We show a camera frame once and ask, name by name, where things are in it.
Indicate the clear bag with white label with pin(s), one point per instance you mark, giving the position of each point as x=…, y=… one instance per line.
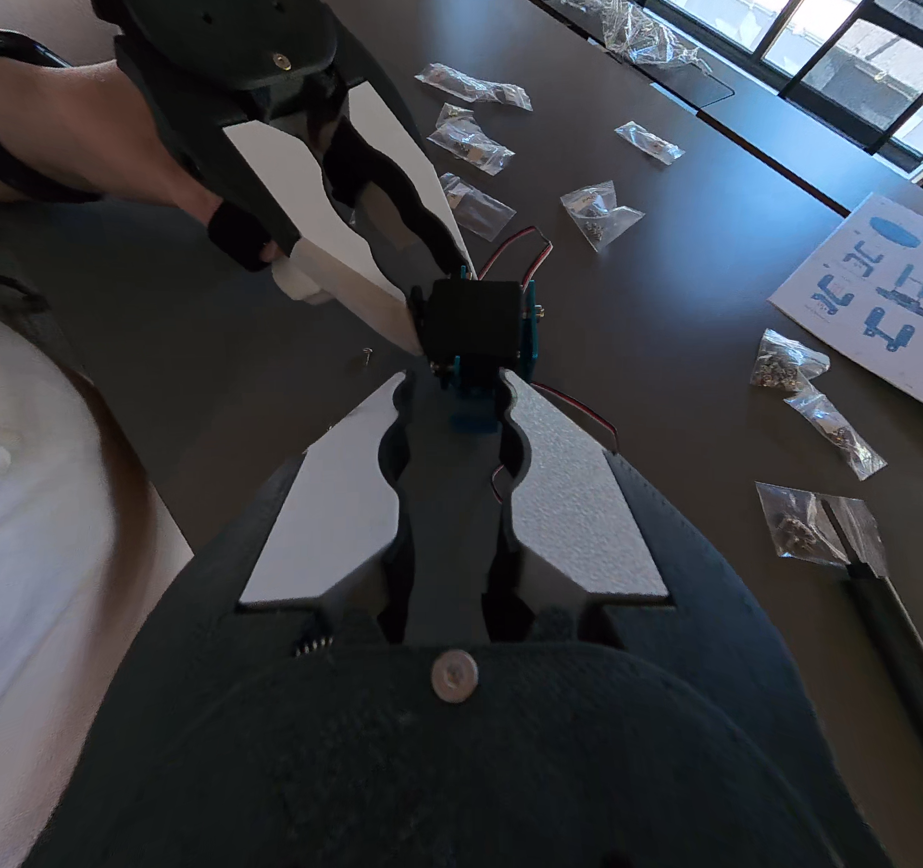
x=479, y=206

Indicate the clear bag with dark screws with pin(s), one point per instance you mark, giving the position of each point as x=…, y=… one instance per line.
x=598, y=211

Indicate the long clear plastic bag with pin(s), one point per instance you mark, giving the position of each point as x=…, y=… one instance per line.
x=472, y=85

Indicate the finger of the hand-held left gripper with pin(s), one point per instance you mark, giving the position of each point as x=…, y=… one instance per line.
x=404, y=154
x=303, y=190

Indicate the black servo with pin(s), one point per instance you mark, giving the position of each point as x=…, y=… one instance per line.
x=472, y=320

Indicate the narrow clear bag with screws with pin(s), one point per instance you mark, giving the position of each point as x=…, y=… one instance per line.
x=836, y=431

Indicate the crumpled clear plastic bag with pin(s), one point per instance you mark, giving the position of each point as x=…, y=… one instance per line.
x=469, y=141

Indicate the crinkled plastic wrap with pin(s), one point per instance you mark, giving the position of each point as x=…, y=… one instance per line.
x=634, y=31

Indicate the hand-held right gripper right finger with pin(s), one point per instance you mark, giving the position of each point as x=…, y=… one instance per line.
x=584, y=522

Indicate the black cylinder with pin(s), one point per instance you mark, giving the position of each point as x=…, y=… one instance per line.
x=894, y=630

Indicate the clear bag with silver screws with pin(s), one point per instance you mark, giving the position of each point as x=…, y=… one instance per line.
x=782, y=363

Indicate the person's left hand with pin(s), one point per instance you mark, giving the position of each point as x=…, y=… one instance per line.
x=130, y=132

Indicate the person's left forearm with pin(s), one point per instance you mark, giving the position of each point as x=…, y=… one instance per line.
x=36, y=110

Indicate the printed instruction sheet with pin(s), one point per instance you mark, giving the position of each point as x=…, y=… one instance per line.
x=865, y=291

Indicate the white shirt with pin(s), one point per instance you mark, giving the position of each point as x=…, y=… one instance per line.
x=43, y=522

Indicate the dark grey desk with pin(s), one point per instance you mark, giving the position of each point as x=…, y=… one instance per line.
x=685, y=377

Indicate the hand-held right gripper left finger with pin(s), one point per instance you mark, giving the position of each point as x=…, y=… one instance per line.
x=324, y=522

